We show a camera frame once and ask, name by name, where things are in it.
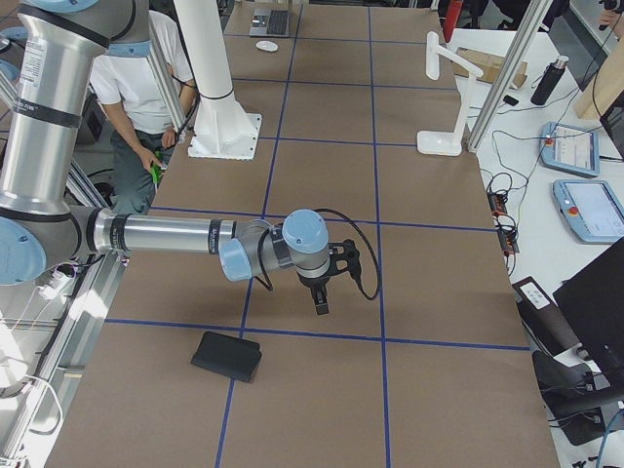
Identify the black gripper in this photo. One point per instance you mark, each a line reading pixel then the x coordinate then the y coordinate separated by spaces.
pixel 312 283

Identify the black mouse pad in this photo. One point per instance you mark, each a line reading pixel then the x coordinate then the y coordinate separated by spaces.
pixel 227 355

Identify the grey laptop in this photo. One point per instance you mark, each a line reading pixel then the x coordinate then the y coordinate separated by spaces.
pixel 270 23

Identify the white computer mouse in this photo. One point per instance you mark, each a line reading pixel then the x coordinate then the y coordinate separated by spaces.
pixel 267 46

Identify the person in white shirt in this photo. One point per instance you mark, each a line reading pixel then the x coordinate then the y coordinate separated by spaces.
pixel 143 134

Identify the black monitor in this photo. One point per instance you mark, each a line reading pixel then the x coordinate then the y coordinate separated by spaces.
pixel 592 304

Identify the lower teach pendant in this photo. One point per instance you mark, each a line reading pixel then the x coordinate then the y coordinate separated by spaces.
pixel 591 209

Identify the teach pendant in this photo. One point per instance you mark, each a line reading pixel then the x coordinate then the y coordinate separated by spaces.
pixel 570 149
pixel 591 209

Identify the brown cardboard box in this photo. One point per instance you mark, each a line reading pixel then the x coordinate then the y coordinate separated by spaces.
pixel 491 65

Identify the upper teach pendant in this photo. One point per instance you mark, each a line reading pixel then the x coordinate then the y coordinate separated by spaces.
pixel 570 149

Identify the black water bottle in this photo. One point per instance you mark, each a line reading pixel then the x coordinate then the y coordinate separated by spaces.
pixel 550 79

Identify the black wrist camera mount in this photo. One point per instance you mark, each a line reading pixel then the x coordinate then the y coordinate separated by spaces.
pixel 345 257

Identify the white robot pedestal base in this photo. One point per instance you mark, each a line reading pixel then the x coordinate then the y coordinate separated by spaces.
pixel 222 128

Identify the aluminium frame post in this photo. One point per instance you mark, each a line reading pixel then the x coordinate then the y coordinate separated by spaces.
pixel 535 13

